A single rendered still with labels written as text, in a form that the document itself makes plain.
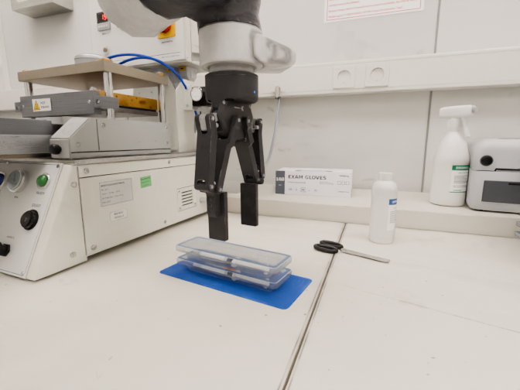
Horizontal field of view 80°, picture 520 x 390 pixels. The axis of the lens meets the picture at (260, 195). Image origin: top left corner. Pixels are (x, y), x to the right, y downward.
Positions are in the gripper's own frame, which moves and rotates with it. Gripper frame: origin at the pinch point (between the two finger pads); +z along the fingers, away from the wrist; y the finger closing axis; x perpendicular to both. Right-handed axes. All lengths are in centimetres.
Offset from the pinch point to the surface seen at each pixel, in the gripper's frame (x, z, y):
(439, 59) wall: 24, -33, -71
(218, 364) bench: 9.7, 9.9, 17.1
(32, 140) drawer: -30.8, -11.4, 12.3
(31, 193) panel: -32.1, -2.6, 13.1
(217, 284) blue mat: -0.7, 9.9, 4.1
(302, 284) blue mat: 10.4, 10.0, -2.4
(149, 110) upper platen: -34.9, -18.3, -15.2
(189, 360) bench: 7.0, 9.9, 18.1
